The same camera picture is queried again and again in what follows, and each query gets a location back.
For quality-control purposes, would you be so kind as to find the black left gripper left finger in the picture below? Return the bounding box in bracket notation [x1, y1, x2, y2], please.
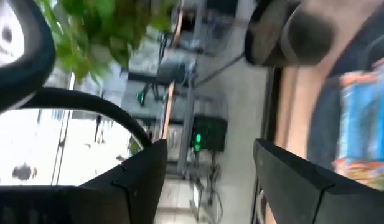
[85, 139, 169, 224]

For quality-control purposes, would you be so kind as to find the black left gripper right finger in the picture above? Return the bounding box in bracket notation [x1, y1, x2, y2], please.
[253, 138, 384, 224]

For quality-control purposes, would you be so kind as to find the granola bar with red end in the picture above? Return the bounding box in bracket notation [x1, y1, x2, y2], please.
[332, 55, 384, 191]

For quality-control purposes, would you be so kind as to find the round blue woven mat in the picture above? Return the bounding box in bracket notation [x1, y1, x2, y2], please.
[306, 18, 384, 188]

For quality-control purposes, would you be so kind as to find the black box with green light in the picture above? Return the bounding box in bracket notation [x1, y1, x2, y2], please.
[190, 114, 228, 154]

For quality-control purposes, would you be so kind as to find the green leafy potted tree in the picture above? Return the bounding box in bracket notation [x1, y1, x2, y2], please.
[35, 0, 180, 83]

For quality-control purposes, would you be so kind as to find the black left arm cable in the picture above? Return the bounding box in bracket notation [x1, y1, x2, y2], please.
[0, 0, 153, 149]

